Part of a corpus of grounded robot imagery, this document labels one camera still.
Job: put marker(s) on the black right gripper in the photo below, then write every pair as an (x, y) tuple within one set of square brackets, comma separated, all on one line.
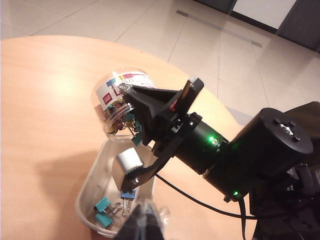
[(175, 130)]

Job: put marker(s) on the white cabinet with dark trim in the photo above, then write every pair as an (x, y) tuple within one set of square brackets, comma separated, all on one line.
[(262, 12)]

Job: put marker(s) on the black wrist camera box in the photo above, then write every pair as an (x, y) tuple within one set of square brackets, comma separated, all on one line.
[(193, 92)]

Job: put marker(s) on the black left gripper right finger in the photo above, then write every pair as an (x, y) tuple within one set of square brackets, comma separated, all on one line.
[(153, 227)]

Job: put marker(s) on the blue binder clip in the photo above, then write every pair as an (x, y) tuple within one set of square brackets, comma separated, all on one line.
[(127, 195)]

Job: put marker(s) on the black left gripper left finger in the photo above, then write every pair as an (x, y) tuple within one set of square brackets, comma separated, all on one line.
[(132, 227)]

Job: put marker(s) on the teal binder clip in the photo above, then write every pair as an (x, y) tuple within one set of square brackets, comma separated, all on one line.
[(102, 220), (137, 140), (102, 205)]

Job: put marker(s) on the beige rectangular container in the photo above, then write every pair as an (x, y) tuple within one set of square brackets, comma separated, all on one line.
[(100, 180)]

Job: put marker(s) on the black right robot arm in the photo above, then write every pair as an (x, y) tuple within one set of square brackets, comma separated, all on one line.
[(262, 150)]

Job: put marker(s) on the clear plastic clip jar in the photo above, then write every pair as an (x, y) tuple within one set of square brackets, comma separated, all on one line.
[(110, 100)]

